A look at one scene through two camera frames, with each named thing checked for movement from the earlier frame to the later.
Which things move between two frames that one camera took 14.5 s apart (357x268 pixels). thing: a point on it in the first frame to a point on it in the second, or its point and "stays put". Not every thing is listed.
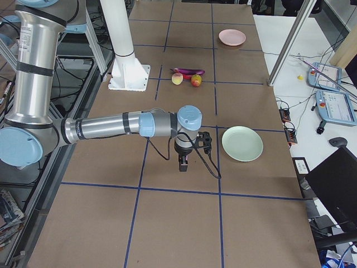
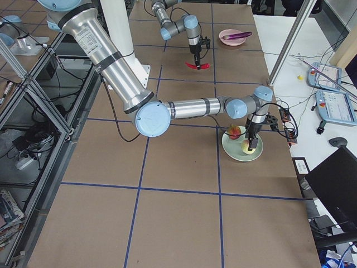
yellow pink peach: (177, 78) to (245, 145)
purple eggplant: (187, 71) to (236, 36)
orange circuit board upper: (285, 115) stays put
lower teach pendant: (336, 106) stays put
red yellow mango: (196, 80) to (234, 132)
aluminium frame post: (306, 8) stays put
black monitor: (334, 183) stays put
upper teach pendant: (324, 76) stays put
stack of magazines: (11, 216) stays put
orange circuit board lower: (290, 134) stays put
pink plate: (232, 37) stays put
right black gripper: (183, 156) to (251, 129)
